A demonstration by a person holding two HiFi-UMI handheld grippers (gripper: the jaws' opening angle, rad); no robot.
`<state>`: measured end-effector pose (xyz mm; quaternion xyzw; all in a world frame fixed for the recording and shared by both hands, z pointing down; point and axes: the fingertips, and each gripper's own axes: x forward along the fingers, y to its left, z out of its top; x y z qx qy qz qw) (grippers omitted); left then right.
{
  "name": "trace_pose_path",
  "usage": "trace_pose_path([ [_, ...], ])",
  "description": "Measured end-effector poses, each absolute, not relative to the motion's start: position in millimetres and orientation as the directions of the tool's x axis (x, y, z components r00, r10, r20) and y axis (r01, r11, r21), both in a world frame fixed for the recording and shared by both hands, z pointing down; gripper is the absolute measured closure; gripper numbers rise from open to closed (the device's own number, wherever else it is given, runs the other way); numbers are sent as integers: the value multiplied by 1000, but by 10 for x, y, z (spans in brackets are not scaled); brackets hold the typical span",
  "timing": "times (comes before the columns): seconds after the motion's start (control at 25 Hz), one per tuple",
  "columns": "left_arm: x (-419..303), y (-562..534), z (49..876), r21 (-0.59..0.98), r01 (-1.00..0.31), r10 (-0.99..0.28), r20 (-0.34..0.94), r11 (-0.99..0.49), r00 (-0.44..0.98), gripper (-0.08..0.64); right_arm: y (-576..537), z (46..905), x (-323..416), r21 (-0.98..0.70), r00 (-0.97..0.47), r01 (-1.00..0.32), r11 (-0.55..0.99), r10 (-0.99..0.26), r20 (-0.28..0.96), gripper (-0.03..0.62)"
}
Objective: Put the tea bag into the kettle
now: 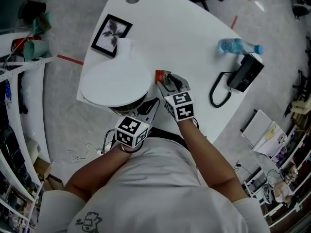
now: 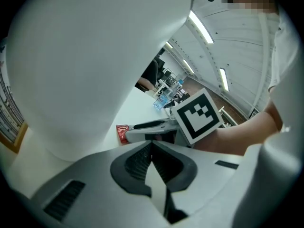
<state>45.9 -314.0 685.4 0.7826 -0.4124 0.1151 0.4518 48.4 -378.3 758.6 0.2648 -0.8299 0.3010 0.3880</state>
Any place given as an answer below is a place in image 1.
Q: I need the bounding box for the brown cardboard box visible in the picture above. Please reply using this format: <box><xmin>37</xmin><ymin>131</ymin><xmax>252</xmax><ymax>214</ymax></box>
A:
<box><xmin>33</xmin><ymin>156</ymin><xmax>64</xmax><ymax>191</ymax></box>

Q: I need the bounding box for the black wristband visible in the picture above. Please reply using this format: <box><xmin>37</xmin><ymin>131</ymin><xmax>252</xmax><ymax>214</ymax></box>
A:
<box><xmin>119</xmin><ymin>143</ymin><xmax>144</xmax><ymax>154</ymax></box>

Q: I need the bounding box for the white metal shelf unit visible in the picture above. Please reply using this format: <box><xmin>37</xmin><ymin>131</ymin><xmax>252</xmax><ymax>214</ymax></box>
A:
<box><xmin>0</xmin><ymin>32</ymin><xmax>54</xmax><ymax>233</ymax></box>

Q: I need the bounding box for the yellow paper sheet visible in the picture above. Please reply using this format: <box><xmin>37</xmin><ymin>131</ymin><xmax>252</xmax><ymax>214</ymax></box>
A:
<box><xmin>264</xmin><ymin>122</ymin><xmax>281</xmax><ymax>140</ymax></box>

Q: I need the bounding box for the person's left forearm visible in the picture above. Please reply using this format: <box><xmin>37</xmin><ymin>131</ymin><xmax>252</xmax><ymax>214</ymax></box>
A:
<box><xmin>63</xmin><ymin>143</ymin><xmax>133</xmax><ymax>202</ymax></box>

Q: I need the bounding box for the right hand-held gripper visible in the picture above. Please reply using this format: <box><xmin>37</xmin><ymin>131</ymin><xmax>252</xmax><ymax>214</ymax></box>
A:
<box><xmin>156</xmin><ymin>73</ymin><xmax>196</xmax><ymax>123</ymax></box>

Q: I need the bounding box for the black office chair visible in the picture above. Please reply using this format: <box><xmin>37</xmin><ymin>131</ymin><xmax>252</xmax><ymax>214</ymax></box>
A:
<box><xmin>291</xmin><ymin>0</ymin><xmax>311</xmax><ymax>20</ymax></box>
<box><xmin>293</xmin><ymin>69</ymin><xmax>311</xmax><ymax>99</ymax></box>

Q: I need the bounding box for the black desk telephone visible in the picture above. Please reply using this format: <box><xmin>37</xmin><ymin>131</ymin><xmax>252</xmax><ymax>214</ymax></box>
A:
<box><xmin>227</xmin><ymin>53</ymin><xmax>265</xmax><ymax>93</ymax></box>

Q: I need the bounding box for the person's right forearm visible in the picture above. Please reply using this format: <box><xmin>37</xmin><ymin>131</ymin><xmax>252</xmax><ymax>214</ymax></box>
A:
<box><xmin>178</xmin><ymin>119</ymin><xmax>248</xmax><ymax>202</ymax></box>

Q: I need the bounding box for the black picture frame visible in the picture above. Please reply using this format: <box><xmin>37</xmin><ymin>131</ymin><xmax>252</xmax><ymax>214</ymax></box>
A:
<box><xmin>91</xmin><ymin>14</ymin><xmax>133</xmax><ymax>58</ymax></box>

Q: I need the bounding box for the green dustpan with brush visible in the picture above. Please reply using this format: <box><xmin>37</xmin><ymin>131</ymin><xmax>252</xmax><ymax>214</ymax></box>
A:
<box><xmin>32</xmin><ymin>12</ymin><xmax>52</xmax><ymax>35</ymax></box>

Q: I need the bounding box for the clear water bottle blue cap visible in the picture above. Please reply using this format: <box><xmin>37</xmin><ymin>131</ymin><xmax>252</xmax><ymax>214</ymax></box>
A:
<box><xmin>217</xmin><ymin>38</ymin><xmax>265</xmax><ymax>55</ymax></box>

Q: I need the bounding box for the pale green bucket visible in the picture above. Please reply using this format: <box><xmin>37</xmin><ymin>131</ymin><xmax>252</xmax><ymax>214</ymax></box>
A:
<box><xmin>23</xmin><ymin>39</ymin><xmax>51</xmax><ymax>61</ymax></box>

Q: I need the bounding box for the white low cabinet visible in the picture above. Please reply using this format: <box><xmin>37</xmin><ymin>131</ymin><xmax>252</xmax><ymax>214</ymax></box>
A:
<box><xmin>240</xmin><ymin>109</ymin><xmax>290</xmax><ymax>156</ymax></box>

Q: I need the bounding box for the red fire extinguisher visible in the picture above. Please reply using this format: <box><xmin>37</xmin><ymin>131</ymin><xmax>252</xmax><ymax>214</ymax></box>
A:
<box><xmin>10</xmin><ymin>35</ymin><xmax>41</xmax><ymax>53</ymax></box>

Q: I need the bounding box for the black waste bin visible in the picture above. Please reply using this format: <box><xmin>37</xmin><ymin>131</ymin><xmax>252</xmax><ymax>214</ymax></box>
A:
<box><xmin>17</xmin><ymin>0</ymin><xmax>47</xmax><ymax>24</ymax></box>

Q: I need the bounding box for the person's white t-shirt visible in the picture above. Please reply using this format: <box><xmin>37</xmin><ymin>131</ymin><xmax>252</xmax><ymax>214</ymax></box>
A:
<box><xmin>36</xmin><ymin>138</ymin><xmax>270</xmax><ymax>233</ymax></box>

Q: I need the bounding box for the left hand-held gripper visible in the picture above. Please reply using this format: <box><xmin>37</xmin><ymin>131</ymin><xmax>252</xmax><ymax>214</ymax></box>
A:
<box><xmin>114</xmin><ymin>97</ymin><xmax>160</xmax><ymax>147</ymax></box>

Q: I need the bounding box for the red snack packet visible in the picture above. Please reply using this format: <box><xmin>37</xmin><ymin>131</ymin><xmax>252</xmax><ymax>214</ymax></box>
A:
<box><xmin>155</xmin><ymin>69</ymin><xmax>172</xmax><ymax>85</ymax></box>

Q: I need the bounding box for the black coiled telephone cord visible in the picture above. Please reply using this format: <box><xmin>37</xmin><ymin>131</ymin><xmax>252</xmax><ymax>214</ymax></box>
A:
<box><xmin>209</xmin><ymin>71</ymin><xmax>233</xmax><ymax>108</ymax></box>

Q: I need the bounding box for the blue hanging card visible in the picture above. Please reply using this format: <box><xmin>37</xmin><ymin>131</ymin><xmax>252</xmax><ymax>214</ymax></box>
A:
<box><xmin>4</xmin><ymin>83</ymin><xmax>13</xmax><ymax>104</ymax></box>

